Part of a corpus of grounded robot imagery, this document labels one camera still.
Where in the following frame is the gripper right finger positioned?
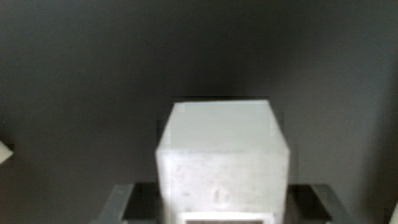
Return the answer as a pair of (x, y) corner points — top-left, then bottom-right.
(311, 184), (355, 224)

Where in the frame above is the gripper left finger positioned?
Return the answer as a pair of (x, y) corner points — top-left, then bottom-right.
(96, 184), (135, 224)

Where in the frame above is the white leg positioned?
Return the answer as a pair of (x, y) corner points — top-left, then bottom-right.
(156, 100), (290, 224)

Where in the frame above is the white block left edge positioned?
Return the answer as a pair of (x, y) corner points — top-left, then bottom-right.
(0, 141), (12, 164)

